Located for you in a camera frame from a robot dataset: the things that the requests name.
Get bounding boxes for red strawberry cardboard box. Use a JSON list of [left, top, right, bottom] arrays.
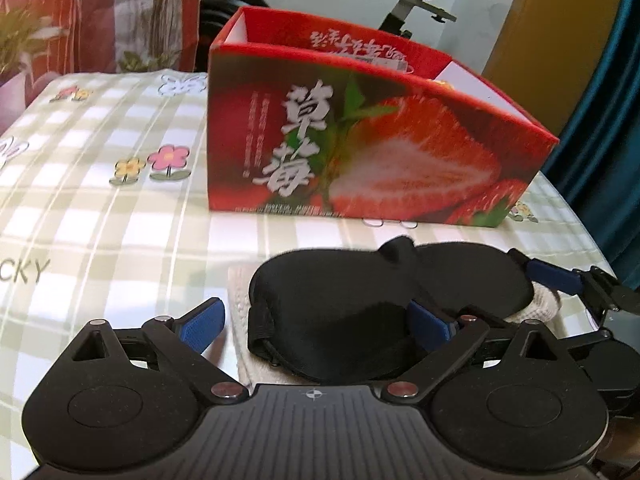
[[207, 6, 558, 227]]

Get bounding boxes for plaid cartoon tablecloth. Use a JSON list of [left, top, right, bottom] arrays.
[[1, 72, 606, 479]]

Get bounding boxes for wooden door panel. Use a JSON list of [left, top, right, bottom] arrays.
[[483, 0, 620, 134]]

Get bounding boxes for black sleep mask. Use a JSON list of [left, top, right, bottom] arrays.
[[247, 236, 534, 384]]

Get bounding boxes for red printed backdrop cloth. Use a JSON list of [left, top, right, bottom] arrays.
[[1, 0, 200, 129]]

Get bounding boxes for teal curtain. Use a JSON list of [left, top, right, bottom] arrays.
[[542, 0, 639, 289]]

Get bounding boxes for white waffle towel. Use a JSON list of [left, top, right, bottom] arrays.
[[228, 262, 566, 390]]

